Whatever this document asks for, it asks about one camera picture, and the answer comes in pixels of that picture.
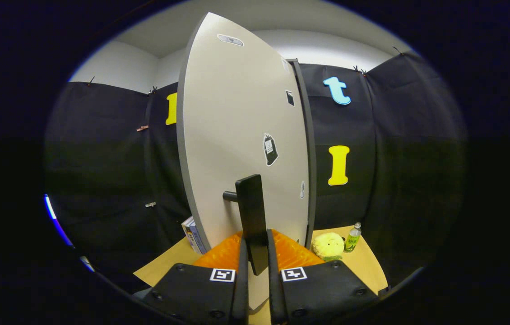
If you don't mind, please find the white cover book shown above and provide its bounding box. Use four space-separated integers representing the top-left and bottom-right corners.
181 216 197 251

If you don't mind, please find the blue cover book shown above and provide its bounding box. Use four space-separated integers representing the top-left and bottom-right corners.
190 219 209 255

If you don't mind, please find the beige shoe cabinet door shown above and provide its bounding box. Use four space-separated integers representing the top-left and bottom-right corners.
176 12 312 312

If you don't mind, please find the black door handle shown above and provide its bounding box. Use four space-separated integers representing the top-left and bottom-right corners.
223 174 270 277

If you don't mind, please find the black backdrop cloth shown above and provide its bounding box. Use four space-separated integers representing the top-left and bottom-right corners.
43 52 470 289

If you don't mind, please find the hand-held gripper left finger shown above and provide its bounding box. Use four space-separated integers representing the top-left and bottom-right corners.
140 230 250 325

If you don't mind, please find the green drink bottle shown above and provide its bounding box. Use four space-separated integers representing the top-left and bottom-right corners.
344 222 362 253

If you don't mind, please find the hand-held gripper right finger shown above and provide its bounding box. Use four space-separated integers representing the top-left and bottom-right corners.
266 229 380 325

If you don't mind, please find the yellow plush toy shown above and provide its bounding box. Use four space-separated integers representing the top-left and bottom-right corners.
311 232 345 262

